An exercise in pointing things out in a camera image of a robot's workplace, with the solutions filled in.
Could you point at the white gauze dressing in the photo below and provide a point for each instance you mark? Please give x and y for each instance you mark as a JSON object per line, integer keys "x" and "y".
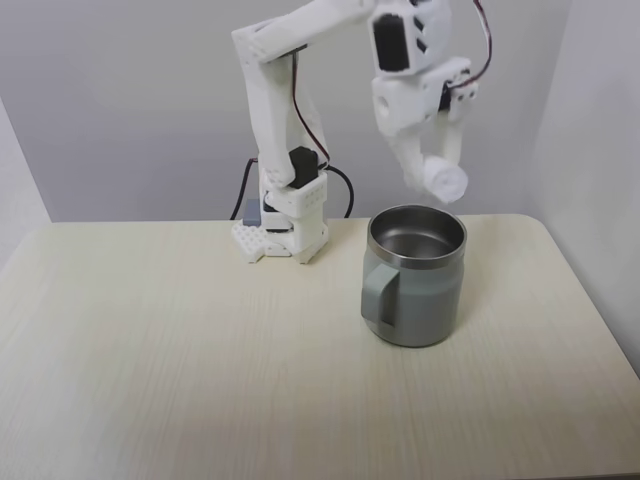
{"x": 446, "y": 180}

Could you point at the sage green steel mug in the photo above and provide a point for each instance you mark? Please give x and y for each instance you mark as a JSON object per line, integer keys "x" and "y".
{"x": 420, "y": 300}

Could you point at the grey table clamp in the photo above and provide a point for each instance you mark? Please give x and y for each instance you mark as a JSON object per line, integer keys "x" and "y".
{"x": 252, "y": 212}

